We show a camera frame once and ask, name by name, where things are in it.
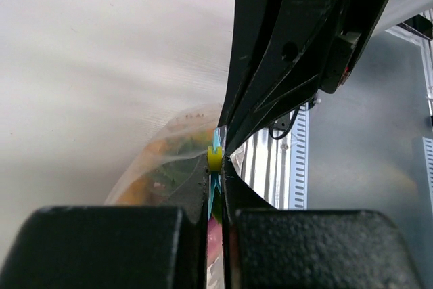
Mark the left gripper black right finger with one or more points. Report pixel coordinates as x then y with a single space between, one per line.
268 248

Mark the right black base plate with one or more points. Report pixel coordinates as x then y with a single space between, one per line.
282 126

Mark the orange toy pineapple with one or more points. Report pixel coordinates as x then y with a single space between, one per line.
163 166

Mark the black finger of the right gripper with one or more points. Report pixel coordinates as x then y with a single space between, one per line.
254 21

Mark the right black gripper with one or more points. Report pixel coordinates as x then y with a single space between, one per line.
287 74

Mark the aluminium front rail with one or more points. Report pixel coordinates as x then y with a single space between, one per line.
264 164

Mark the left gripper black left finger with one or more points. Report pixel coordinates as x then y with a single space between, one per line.
114 246

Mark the clear zip top bag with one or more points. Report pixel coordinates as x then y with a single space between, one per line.
189 121

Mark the white slotted cable duct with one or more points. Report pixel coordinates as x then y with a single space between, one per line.
375 160

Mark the purple toy onion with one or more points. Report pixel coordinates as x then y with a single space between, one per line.
214 241

